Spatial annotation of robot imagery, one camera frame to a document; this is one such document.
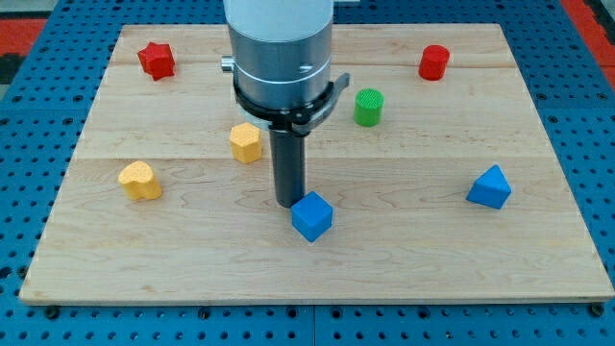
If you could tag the red star block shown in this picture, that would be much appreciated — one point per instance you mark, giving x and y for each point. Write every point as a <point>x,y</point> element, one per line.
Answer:
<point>157,60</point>

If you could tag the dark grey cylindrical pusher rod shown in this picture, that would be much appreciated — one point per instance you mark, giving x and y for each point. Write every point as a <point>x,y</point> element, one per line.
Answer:
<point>288,162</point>

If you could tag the wooden board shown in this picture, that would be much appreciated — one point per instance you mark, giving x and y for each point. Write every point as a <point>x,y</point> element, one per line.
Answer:
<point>403,231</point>

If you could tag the blue cube block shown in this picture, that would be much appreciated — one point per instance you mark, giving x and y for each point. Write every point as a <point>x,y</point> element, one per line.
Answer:
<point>311,216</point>

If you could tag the green cylinder block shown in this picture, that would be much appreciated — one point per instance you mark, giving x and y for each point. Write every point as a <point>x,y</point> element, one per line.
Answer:
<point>368,107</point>

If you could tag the black clamp ring mount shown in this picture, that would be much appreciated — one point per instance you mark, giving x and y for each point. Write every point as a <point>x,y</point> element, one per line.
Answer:
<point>298,121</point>

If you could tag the red cylinder block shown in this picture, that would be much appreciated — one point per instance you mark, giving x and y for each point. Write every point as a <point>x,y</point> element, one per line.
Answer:
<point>433,62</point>

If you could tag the yellow heart block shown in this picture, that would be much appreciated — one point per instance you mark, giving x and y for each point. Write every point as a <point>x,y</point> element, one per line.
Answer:
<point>139,181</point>

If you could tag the yellow hexagon block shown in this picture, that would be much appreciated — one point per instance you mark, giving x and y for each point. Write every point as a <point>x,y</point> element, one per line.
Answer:
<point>246,144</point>

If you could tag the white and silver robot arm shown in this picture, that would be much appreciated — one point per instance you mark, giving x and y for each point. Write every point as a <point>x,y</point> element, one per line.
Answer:
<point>281,66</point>

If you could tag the blue triangular block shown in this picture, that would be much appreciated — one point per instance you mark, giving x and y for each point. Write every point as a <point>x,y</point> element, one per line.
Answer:
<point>490,189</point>

